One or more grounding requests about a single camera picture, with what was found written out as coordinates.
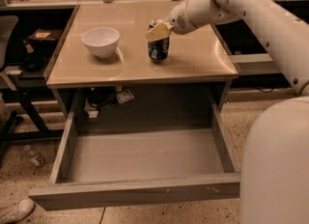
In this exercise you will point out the black box with label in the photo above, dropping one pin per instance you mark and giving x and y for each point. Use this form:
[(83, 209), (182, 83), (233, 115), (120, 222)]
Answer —
[(46, 35)]

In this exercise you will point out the white sneaker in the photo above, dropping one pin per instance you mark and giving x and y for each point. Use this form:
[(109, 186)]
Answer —
[(17, 211)]

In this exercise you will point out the grey cabinet with counter top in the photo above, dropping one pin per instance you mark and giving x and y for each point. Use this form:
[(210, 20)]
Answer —
[(196, 57)]

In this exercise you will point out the clear plastic water bottle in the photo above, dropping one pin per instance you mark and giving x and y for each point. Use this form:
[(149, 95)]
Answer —
[(34, 155)]

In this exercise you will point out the grey open drawer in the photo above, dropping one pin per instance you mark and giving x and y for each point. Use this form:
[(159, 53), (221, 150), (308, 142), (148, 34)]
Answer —
[(146, 151)]

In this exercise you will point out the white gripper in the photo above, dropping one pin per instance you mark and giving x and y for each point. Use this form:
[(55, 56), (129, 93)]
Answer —
[(178, 21)]

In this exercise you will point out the white paper tag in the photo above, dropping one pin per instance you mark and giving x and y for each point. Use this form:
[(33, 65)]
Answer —
[(124, 96)]

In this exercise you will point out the white ceramic bowl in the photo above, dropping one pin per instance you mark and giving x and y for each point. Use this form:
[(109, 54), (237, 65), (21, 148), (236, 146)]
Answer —
[(102, 42)]

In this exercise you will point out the blue pepsi can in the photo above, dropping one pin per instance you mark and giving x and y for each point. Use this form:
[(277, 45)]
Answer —
[(158, 50)]

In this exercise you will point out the white power adapter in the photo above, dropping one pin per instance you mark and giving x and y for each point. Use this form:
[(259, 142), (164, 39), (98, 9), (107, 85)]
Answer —
[(92, 112)]

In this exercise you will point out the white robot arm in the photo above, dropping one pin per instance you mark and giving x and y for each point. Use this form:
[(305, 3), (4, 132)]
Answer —
[(274, 177)]

